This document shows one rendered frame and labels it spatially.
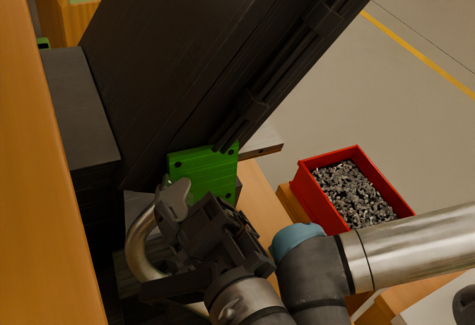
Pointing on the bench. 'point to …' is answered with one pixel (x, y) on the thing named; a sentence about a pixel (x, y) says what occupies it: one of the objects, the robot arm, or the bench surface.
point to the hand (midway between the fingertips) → (167, 198)
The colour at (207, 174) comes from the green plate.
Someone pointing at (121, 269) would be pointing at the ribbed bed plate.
